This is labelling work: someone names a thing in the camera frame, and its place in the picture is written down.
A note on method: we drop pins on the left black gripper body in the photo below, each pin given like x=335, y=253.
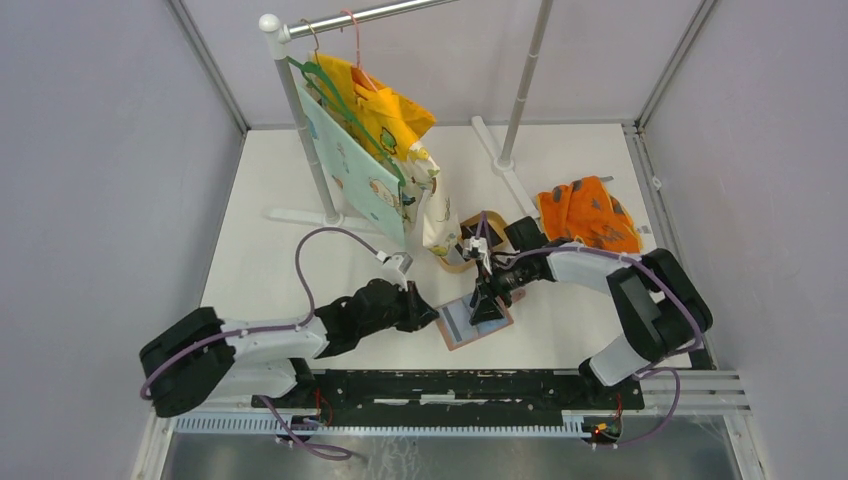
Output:
x=403, y=313

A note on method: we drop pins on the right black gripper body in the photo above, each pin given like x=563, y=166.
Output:
x=505, y=280

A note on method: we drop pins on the yellow oval tray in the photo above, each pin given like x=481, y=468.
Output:
x=456, y=262

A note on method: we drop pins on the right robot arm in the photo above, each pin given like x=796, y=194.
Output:
x=660, y=311

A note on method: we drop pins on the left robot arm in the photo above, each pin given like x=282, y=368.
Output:
x=204, y=357

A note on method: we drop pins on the orange patterned cloth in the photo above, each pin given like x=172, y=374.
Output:
x=585, y=211

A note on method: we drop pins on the cream printed garment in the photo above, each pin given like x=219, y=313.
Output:
x=427, y=203

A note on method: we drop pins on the light green printed garment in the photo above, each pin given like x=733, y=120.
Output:
x=366, y=185

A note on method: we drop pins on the yellow garment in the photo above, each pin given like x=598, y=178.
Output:
x=394, y=121

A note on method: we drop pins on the green clothes hanger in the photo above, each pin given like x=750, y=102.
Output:
x=318, y=79

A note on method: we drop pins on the pink clothes hanger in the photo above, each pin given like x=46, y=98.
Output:
x=358, y=46

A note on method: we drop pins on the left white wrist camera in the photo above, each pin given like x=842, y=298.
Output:
x=394, y=267

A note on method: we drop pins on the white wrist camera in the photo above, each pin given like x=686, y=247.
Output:
x=476, y=249
x=394, y=267

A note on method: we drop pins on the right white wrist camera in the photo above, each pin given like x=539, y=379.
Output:
x=476, y=249

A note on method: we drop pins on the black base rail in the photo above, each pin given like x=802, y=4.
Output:
x=454, y=398

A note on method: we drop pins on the white perforated cable tray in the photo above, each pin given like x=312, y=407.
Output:
x=244, y=423

